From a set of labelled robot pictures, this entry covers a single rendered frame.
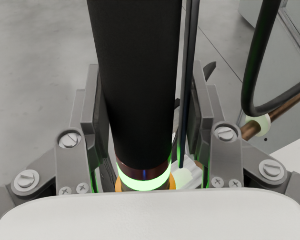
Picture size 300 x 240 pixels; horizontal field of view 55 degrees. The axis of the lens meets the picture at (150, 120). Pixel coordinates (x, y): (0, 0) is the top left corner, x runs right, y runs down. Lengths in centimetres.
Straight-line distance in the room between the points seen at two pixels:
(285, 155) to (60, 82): 230
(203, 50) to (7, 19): 225
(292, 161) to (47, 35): 300
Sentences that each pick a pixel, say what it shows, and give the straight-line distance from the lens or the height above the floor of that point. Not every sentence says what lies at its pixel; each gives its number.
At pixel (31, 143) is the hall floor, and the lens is 235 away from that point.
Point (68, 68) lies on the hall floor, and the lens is 288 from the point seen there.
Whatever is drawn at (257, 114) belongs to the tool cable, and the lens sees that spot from 27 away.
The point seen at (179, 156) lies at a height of 161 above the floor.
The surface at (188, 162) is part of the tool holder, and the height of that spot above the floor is 154.
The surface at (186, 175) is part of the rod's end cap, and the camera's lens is 24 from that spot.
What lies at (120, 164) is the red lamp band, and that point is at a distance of 17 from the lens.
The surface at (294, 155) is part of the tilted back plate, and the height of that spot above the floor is 123.
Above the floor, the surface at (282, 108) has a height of 154.
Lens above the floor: 176
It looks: 50 degrees down
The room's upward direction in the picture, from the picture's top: 1 degrees counter-clockwise
